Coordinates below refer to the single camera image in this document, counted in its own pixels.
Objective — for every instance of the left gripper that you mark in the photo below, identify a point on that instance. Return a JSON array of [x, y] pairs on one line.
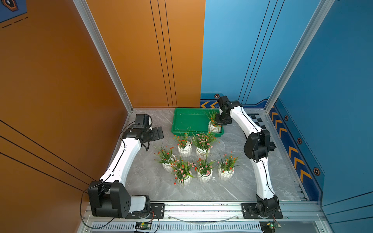
[[156, 136]]

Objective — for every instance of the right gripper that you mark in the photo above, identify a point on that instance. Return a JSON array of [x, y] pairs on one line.
[[219, 122]]

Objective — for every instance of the orange flower pot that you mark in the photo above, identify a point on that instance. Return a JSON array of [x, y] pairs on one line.
[[213, 126], [227, 166]]

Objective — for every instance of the pink flower pot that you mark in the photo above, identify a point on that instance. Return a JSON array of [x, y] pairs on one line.
[[182, 171], [203, 143], [204, 169]]

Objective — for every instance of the red flower pot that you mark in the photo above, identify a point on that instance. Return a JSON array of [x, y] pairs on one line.
[[184, 144], [166, 158]]

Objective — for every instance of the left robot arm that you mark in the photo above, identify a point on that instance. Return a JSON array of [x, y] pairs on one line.
[[109, 197]]

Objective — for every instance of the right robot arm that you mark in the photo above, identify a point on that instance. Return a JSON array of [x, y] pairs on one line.
[[257, 149]]

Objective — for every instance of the green plastic storage tray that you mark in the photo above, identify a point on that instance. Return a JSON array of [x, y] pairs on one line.
[[191, 120]]

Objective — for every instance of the black white chessboard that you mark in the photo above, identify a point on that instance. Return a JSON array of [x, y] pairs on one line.
[[258, 120]]

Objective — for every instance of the left green circuit board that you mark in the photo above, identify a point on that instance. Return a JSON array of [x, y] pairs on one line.
[[143, 227]]

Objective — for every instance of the right circuit board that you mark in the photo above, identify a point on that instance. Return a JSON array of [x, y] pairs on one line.
[[267, 227]]

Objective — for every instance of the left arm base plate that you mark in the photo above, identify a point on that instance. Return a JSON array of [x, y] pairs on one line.
[[151, 211]]

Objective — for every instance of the aluminium front rail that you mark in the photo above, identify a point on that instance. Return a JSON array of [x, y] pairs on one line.
[[205, 211]]

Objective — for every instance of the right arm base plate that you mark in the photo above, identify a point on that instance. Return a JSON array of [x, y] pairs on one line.
[[251, 211]]

